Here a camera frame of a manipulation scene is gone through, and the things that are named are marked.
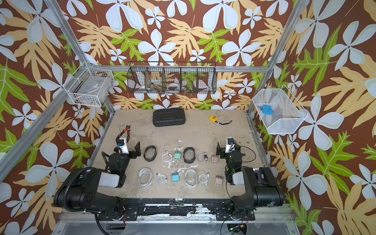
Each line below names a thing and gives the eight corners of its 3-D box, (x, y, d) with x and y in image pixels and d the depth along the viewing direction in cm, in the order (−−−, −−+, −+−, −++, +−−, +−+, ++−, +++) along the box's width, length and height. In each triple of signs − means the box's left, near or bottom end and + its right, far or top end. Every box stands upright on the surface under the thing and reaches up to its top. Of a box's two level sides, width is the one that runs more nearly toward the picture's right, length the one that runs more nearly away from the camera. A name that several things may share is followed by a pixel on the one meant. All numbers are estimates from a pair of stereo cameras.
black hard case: (152, 127, 111) (151, 122, 106) (155, 113, 120) (154, 107, 115) (185, 127, 111) (185, 122, 106) (185, 113, 120) (185, 107, 115)
